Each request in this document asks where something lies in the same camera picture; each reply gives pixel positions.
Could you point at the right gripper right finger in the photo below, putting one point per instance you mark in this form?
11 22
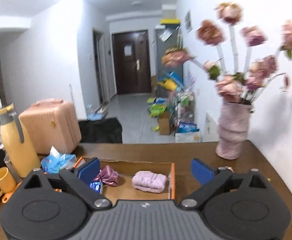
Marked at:
212 182

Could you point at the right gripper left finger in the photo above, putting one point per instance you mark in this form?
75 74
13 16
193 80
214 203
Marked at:
78 180

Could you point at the blue pocket tissue pack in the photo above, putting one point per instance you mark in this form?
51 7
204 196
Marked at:
97 186

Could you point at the pink satin bow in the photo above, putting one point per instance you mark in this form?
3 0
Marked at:
108 176

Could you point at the orange cardboard box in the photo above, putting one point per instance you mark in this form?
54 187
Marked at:
119 180

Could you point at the black bag on floor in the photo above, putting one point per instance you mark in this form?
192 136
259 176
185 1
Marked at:
101 131

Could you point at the pink textured vase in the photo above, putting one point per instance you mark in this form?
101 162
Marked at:
233 129

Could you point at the pink suitcase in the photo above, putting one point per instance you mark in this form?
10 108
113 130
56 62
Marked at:
52 123

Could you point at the yellow thermos jug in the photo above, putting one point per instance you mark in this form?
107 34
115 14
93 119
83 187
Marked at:
17 142

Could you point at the folded lilac towel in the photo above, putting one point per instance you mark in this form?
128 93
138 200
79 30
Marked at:
148 181

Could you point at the yellow mug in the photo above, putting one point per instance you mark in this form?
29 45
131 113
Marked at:
7 182

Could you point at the green snack bag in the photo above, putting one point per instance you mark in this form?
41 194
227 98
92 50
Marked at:
157 109

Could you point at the dried pink roses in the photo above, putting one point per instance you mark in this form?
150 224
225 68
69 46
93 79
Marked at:
242 86

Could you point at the dark brown door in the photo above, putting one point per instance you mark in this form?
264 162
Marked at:
132 62

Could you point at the grey refrigerator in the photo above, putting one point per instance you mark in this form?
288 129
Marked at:
167 56

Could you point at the yellow box on fridge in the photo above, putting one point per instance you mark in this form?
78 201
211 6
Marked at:
170 21

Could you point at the wire storage cart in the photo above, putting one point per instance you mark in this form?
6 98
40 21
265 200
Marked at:
182 107

